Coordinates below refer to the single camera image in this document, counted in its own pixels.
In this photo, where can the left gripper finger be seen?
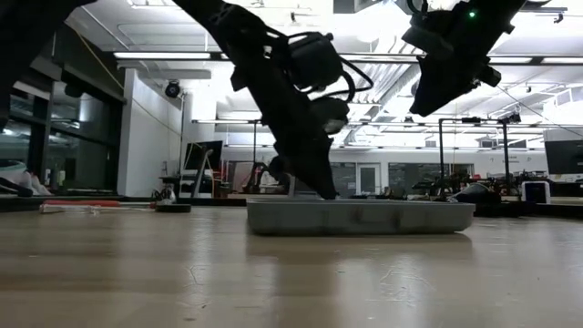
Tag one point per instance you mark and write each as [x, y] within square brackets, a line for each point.
[298, 155]
[325, 159]

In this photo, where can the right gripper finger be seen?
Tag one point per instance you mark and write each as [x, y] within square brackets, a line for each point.
[453, 89]
[428, 91]

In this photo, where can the grey plastic tool case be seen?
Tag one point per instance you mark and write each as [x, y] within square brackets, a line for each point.
[360, 218]

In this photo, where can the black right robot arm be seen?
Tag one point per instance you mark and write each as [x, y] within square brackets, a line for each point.
[505, 13]

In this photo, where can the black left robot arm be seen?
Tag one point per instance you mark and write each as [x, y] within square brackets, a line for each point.
[27, 36]

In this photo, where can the black monitor on stand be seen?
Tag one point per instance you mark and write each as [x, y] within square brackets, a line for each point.
[216, 152]

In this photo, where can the black grey work glove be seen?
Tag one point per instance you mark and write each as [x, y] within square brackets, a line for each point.
[473, 193]

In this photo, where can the large black monitor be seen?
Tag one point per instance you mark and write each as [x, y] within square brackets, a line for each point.
[565, 157]

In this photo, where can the white box device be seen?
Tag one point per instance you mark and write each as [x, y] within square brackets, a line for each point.
[536, 191]

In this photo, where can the white bag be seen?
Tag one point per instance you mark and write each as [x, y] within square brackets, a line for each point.
[18, 175]

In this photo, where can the black ceiling camera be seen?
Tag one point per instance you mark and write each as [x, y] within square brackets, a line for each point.
[173, 89]

